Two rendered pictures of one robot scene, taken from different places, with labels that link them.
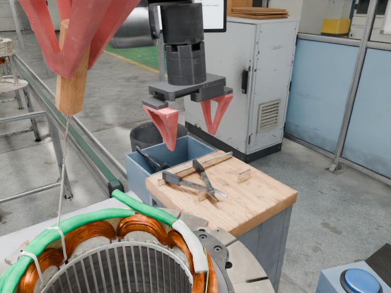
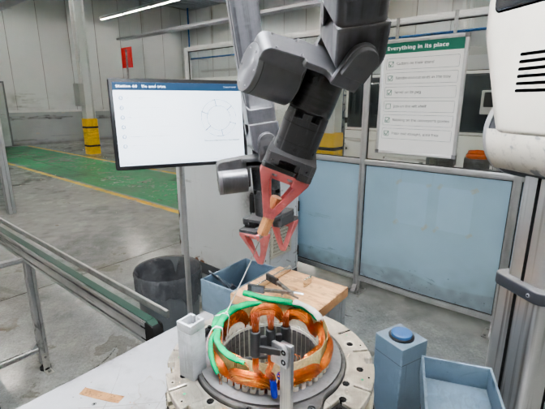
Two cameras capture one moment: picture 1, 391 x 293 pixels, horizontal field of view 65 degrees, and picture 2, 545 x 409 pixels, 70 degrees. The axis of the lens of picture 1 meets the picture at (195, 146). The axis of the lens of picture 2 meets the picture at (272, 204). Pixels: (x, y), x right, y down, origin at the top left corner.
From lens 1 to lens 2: 0.40 m
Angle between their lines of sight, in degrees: 19
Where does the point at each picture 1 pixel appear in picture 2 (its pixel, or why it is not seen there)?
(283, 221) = (341, 312)
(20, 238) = (76, 387)
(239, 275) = (333, 332)
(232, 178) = (298, 285)
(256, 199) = (321, 295)
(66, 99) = (266, 229)
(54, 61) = (268, 213)
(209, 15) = (231, 148)
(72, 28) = (285, 200)
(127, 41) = (232, 190)
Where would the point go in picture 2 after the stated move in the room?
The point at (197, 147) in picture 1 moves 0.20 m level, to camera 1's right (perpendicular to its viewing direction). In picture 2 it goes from (256, 267) to (324, 260)
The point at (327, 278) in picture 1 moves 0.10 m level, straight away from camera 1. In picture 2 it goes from (381, 336) to (382, 311)
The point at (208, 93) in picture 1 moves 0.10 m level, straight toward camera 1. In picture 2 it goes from (285, 221) to (298, 236)
